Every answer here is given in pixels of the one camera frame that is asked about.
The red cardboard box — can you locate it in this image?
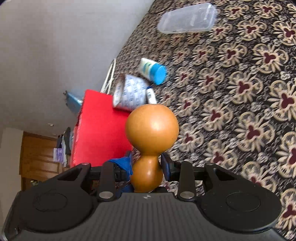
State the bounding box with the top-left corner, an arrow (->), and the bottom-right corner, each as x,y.
70,89 -> 132,167

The white tube blue cap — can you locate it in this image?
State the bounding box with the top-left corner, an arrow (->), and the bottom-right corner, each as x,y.
138,58 -> 167,85

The clear plastic case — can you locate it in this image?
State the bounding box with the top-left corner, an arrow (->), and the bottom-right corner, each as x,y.
157,3 -> 217,34

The white blue marker pen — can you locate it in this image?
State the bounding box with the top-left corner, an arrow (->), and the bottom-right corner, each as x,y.
146,86 -> 157,104

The white coiled cable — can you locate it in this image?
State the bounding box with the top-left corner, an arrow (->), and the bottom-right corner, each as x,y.
100,58 -> 117,95

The orange gourd ornament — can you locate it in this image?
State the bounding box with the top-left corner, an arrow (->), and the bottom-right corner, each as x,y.
125,104 -> 179,193

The white printed tape roll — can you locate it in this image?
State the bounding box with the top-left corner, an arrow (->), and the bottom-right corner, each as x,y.
113,74 -> 148,111

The floral patterned tablecloth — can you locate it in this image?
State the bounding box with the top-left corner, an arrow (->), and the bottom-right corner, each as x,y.
114,1 -> 295,240

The wooden cabinet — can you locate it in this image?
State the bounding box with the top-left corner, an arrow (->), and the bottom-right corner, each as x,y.
19,132 -> 69,191

